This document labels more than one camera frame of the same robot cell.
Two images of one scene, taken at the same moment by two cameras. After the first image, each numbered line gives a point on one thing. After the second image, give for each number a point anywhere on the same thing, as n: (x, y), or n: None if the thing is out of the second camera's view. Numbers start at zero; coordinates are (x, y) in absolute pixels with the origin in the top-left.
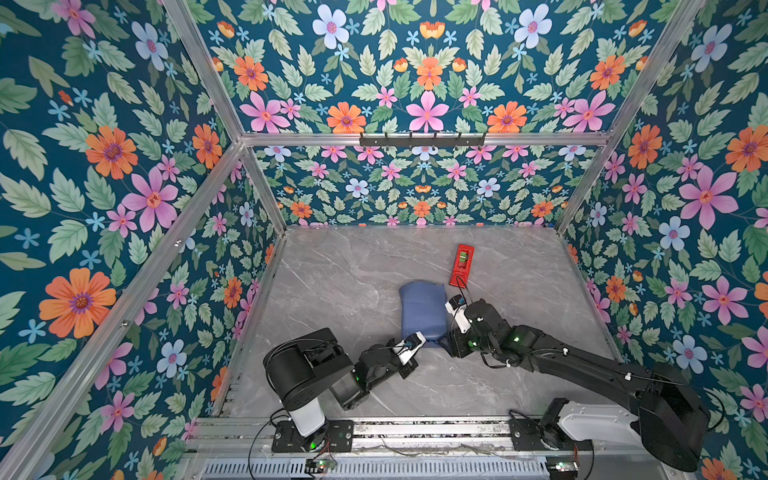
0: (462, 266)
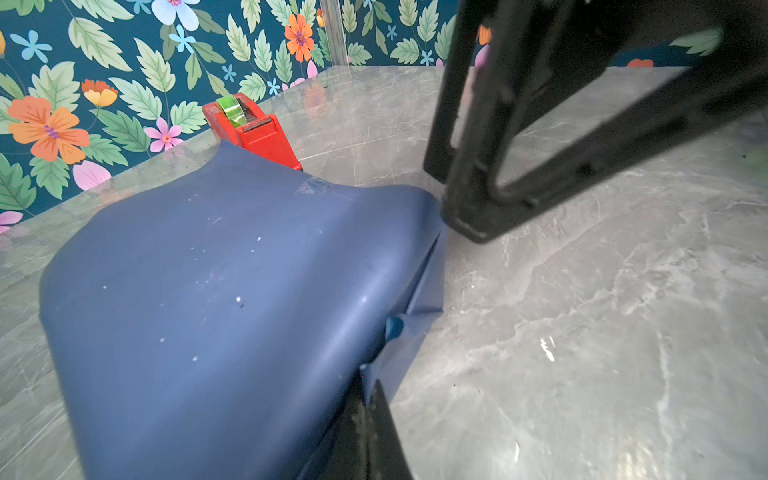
0: (236, 121)
